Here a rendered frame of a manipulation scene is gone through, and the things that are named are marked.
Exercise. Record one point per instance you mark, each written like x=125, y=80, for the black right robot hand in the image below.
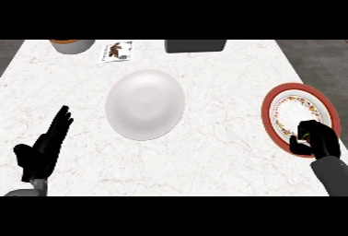
x=321, y=139

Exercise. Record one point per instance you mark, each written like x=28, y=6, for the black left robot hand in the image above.
x=44, y=147

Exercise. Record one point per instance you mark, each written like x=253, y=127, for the bell pepper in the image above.
x=305, y=135

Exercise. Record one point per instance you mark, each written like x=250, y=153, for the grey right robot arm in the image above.
x=331, y=176

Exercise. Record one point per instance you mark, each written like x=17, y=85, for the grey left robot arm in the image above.
x=31, y=188

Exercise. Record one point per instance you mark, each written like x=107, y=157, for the red-rimmed patterned plate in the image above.
x=289, y=110

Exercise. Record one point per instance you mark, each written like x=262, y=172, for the plain white plate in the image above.
x=144, y=104

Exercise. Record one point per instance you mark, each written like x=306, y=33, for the grey pot with orange rim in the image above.
x=72, y=46

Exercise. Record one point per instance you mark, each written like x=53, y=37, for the white card with brown figure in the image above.
x=116, y=51

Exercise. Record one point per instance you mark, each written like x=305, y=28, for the dark grey box appliance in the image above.
x=194, y=46

